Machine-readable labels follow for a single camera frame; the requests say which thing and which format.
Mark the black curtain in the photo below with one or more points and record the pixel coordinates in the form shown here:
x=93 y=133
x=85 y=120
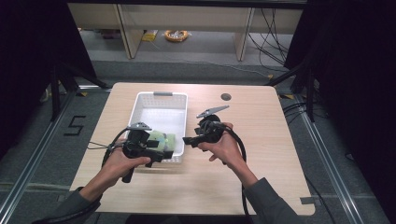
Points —
x=358 y=77
x=34 y=62

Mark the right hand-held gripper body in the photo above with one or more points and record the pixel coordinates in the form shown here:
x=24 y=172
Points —
x=210 y=129

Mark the white plastic basket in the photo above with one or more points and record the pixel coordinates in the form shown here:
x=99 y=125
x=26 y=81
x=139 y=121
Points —
x=162 y=112

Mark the person's left hand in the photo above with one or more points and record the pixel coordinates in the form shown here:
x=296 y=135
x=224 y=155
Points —
x=123 y=163

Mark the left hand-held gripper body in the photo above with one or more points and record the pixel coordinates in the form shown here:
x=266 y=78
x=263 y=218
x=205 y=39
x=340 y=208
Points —
x=135 y=146

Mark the yellow packet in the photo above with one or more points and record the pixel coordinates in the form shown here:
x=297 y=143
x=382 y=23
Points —
x=150 y=35

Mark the black metal stand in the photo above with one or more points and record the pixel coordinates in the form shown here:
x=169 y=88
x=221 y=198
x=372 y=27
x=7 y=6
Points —
x=303 y=84
x=67 y=81

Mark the person's right hand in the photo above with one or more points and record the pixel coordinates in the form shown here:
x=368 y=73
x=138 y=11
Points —
x=225 y=149

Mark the metal floor rail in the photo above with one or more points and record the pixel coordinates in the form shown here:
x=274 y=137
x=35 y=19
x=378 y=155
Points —
x=31 y=161
x=330 y=168

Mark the green mitten with print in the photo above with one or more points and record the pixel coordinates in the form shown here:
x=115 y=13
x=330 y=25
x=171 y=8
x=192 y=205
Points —
x=165 y=141

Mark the grey tape strip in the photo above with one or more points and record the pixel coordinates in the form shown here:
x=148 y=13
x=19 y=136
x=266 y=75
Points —
x=308 y=200

